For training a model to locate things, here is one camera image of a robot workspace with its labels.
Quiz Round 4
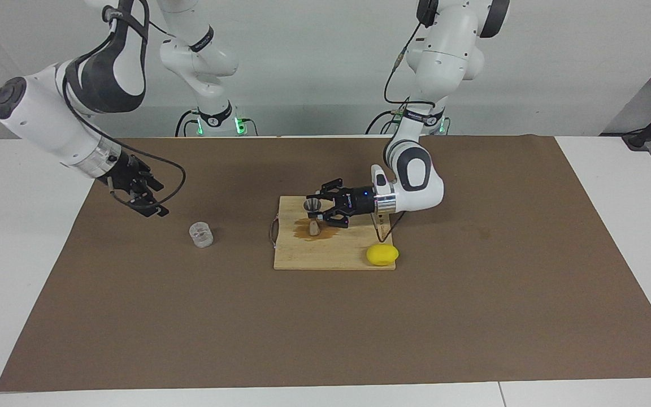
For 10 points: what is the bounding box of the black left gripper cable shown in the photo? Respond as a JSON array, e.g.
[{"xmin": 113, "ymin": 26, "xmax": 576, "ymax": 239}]
[{"xmin": 373, "ymin": 20, "xmax": 438, "ymax": 245}]

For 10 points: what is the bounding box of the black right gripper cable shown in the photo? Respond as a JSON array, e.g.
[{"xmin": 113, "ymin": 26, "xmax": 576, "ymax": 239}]
[{"xmin": 61, "ymin": 0, "xmax": 187, "ymax": 214}]

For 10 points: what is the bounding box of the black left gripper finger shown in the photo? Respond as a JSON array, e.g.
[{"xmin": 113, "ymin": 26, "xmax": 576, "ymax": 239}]
[
  {"xmin": 320, "ymin": 205, "xmax": 353, "ymax": 229},
  {"xmin": 306, "ymin": 179, "xmax": 350, "ymax": 201}
]

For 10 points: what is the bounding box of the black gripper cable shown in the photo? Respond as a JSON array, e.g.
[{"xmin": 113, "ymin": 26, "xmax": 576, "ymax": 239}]
[
  {"xmin": 61, "ymin": 0, "xmax": 187, "ymax": 214},
  {"xmin": 373, "ymin": 20, "xmax": 438, "ymax": 245}
]

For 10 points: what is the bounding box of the steel double jigger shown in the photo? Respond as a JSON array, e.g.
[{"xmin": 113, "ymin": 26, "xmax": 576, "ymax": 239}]
[{"xmin": 302, "ymin": 198, "xmax": 323, "ymax": 237}]

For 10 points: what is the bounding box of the wooden cutting board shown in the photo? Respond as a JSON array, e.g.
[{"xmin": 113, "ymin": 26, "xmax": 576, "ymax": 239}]
[{"xmin": 270, "ymin": 196, "xmax": 397, "ymax": 271}]

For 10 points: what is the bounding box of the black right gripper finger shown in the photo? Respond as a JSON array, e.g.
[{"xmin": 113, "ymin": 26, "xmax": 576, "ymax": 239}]
[
  {"xmin": 132, "ymin": 158, "xmax": 166, "ymax": 193},
  {"xmin": 125, "ymin": 187, "xmax": 170, "ymax": 218}
]

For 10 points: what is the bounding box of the brown table mat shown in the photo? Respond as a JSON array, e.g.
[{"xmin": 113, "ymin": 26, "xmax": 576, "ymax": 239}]
[{"xmin": 0, "ymin": 135, "xmax": 651, "ymax": 392}]

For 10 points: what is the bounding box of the clear glass cup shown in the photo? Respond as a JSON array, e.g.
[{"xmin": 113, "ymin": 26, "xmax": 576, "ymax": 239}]
[{"xmin": 189, "ymin": 222, "xmax": 214, "ymax": 249}]

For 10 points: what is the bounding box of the yellow lemon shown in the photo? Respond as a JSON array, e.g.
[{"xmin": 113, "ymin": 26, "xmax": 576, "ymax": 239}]
[{"xmin": 366, "ymin": 244, "xmax": 400, "ymax": 267}]

